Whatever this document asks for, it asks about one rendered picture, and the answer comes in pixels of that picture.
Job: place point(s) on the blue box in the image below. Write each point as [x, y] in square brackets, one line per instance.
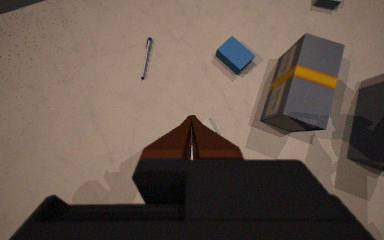
[234, 55]

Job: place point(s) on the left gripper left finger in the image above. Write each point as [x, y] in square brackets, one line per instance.
[173, 144]

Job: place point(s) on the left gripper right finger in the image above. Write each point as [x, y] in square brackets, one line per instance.
[210, 145]

